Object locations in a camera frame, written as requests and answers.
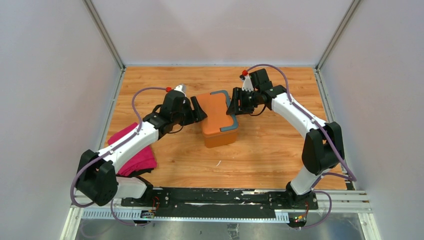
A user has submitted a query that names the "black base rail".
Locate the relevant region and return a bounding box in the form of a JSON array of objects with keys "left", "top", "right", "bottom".
[{"left": 71, "top": 185, "right": 372, "bottom": 223}]

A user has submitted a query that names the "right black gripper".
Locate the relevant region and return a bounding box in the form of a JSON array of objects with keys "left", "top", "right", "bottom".
[{"left": 226, "top": 87, "right": 260, "bottom": 116}]

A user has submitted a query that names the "pink folded cloth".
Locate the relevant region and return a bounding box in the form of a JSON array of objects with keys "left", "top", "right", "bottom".
[{"left": 107, "top": 122, "right": 158, "bottom": 177}]

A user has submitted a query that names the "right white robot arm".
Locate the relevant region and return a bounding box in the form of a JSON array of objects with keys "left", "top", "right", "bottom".
[{"left": 226, "top": 65, "right": 344, "bottom": 209}]

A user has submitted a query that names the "orange medicine box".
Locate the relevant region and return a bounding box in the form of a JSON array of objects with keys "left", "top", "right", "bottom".
[{"left": 196, "top": 90, "right": 239, "bottom": 148}]

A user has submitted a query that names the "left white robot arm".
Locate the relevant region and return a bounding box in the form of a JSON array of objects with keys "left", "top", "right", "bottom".
[{"left": 70, "top": 89, "right": 207, "bottom": 208}]

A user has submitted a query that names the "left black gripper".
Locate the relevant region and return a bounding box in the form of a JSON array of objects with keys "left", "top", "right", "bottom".
[{"left": 172, "top": 96, "right": 207, "bottom": 127}]

